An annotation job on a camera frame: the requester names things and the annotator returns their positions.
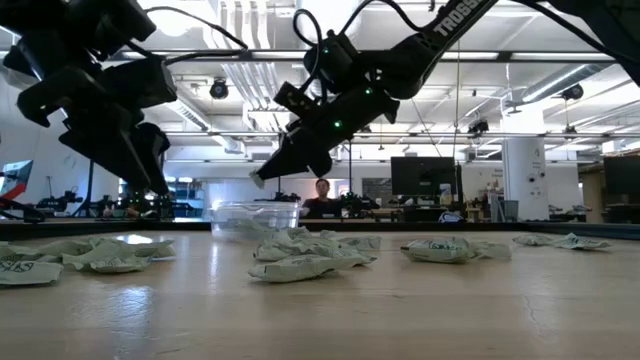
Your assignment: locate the clear plastic container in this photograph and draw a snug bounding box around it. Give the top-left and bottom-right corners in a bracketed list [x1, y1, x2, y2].
[209, 199, 302, 242]

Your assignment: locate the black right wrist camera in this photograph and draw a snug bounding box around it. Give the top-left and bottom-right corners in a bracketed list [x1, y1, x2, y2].
[273, 81, 322, 122]

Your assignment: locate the white round column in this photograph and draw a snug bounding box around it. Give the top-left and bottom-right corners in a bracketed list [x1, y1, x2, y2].
[500, 107, 551, 222]

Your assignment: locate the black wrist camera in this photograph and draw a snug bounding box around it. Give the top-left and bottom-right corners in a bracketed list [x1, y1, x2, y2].
[273, 81, 322, 122]
[102, 55, 179, 110]

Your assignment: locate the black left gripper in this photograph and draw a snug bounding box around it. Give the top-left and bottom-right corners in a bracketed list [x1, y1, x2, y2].
[17, 66, 172, 197]

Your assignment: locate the silver ceiling duct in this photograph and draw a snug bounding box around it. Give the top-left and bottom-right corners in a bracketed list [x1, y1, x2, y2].
[519, 62, 619, 104]

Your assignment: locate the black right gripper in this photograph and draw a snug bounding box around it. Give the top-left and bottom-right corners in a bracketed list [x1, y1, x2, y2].
[252, 85, 402, 183]

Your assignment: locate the person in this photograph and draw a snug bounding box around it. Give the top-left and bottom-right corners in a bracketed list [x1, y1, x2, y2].
[301, 177, 345, 220]

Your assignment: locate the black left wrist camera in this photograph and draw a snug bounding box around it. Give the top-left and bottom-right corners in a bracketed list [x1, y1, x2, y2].
[102, 55, 179, 110]

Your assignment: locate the black aluminium table frame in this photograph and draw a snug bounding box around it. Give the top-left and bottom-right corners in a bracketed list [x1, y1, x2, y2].
[0, 218, 640, 241]

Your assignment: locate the black metal stand frame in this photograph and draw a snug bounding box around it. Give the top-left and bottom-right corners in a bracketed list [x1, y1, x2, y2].
[85, 158, 97, 218]

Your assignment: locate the red blue display screen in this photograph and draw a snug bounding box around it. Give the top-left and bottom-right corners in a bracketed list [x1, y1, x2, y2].
[0, 159, 35, 202]

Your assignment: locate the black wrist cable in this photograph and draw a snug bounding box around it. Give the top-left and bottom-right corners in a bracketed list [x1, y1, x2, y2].
[142, 5, 250, 66]
[292, 0, 431, 94]

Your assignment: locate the wooden cabinet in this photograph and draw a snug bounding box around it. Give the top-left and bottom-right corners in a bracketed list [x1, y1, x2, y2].
[578, 162, 607, 225]

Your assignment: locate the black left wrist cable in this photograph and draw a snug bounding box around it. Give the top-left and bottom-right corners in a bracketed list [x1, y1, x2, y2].
[142, 5, 250, 66]

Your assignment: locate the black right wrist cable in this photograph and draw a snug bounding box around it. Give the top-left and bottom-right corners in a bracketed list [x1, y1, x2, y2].
[292, 0, 431, 94]

